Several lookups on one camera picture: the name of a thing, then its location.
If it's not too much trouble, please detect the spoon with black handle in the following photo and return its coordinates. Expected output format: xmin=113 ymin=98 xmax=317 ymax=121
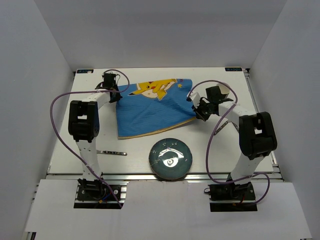
xmin=232 ymin=122 xmax=239 ymax=131

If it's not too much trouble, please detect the blue corner label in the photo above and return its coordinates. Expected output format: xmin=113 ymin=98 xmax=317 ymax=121
xmin=224 ymin=67 xmax=243 ymax=72
xmin=76 ymin=69 xmax=94 ymax=74

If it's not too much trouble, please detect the dark blue paper cup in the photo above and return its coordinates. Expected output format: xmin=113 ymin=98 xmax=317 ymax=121
xmin=217 ymin=83 xmax=230 ymax=99

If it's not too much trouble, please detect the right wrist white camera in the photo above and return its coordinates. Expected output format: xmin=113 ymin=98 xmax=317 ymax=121
xmin=186 ymin=92 xmax=201 ymax=108

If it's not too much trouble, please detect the right blue corner label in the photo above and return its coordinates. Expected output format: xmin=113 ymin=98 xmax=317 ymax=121
xmin=224 ymin=67 xmax=243 ymax=72

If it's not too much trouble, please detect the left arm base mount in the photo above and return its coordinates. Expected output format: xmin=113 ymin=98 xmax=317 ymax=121
xmin=73 ymin=178 xmax=124 ymax=210

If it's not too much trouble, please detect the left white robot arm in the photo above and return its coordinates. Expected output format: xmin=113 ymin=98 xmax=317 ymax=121
xmin=68 ymin=71 xmax=122 ymax=181

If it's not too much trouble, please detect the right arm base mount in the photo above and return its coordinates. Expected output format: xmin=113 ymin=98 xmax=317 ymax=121
xmin=203 ymin=182 xmax=258 ymax=213

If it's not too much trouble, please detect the fork with black handle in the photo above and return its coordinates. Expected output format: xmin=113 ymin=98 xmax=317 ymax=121
xmin=96 ymin=150 xmax=128 ymax=156

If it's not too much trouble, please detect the left blue corner label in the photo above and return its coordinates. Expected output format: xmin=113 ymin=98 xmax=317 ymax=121
xmin=76 ymin=69 xmax=94 ymax=74

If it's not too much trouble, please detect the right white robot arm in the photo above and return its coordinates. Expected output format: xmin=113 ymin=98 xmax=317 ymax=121
xmin=187 ymin=85 xmax=278 ymax=200

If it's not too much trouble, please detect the blue pikachu placemat cloth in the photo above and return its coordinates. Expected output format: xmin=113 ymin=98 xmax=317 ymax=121
xmin=115 ymin=78 xmax=196 ymax=139

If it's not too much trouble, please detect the knife with black handle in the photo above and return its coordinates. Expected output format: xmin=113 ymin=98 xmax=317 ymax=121
xmin=213 ymin=121 xmax=229 ymax=136

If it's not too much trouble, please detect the teal ceramic plate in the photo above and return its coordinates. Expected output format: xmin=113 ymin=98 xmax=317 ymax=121
xmin=148 ymin=138 xmax=193 ymax=181

